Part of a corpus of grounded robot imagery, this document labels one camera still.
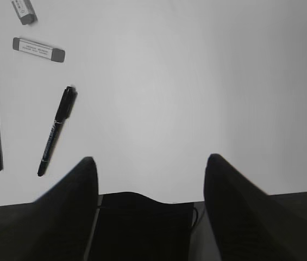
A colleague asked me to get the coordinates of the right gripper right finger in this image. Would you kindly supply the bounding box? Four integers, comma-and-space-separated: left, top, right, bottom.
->
203, 153, 307, 260

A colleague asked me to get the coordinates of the middle white grey eraser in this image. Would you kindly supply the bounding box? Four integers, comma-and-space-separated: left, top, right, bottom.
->
10, 0, 37, 25

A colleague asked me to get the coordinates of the long grey white eraser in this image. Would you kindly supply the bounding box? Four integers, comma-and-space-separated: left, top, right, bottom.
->
12, 38, 65, 63

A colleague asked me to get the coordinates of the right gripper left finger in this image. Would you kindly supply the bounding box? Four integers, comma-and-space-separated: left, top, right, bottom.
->
0, 157, 98, 260

